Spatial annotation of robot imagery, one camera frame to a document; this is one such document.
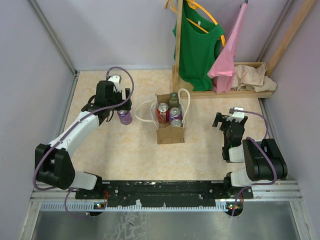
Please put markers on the green cap glass bottle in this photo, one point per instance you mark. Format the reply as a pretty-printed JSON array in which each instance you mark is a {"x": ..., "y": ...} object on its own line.
[{"x": 173, "y": 100}]

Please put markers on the red cola can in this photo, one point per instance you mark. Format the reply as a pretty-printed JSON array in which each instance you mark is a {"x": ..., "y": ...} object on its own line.
[{"x": 163, "y": 112}]

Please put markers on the pink t-shirt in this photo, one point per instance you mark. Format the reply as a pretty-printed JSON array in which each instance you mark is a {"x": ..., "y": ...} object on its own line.
[{"x": 223, "y": 71}]

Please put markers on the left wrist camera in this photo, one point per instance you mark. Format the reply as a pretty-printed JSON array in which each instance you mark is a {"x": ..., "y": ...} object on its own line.
[{"x": 116, "y": 80}]

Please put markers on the wooden clothes rack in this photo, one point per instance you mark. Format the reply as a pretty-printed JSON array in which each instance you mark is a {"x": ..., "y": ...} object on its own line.
[{"x": 177, "y": 81}]

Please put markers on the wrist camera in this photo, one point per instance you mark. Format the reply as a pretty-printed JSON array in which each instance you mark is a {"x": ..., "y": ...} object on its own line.
[
  {"x": 237, "y": 114},
  {"x": 116, "y": 80}
]

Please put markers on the beige cloth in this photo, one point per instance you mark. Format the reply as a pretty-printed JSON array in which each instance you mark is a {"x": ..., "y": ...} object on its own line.
[{"x": 249, "y": 78}]

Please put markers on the wooden pole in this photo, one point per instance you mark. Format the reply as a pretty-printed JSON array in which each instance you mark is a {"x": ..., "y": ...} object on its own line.
[{"x": 299, "y": 17}]

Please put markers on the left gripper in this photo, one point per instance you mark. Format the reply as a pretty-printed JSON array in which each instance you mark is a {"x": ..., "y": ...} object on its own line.
[{"x": 127, "y": 107}]

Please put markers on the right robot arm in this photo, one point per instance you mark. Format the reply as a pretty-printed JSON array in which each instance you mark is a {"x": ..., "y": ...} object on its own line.
[{"x": 263, "y": 161}]

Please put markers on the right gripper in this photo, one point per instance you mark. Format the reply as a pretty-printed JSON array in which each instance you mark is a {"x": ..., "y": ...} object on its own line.
[{"x": 222, "y": 118}]

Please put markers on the green t-shirt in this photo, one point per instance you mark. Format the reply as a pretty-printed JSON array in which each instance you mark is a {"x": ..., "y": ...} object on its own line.
[{"x": 200, "y": 45}]

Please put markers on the purple soda can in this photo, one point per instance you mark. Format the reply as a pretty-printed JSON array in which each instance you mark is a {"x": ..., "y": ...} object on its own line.
[
  {"x": 125, "y": 116},
  {"x": 175, "y": 113}
]

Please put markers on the brown canvas bag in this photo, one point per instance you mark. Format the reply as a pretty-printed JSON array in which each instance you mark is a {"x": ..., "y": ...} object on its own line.
[{"x": 166, "y": 133}]

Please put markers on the red soda can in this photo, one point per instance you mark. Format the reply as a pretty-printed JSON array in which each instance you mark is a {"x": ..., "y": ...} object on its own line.
[{"x": 176, "y": 123}]

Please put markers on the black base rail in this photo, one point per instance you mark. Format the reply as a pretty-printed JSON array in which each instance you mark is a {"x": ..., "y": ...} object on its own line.
[{"x": 180, "y": 193}]

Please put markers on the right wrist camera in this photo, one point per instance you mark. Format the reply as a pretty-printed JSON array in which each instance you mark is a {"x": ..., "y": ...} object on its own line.
[{"x": 237, "y": 114}]

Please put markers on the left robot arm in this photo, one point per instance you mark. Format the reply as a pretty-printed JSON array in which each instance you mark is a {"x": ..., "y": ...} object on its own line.
[{"x": 53, "y": 164}]

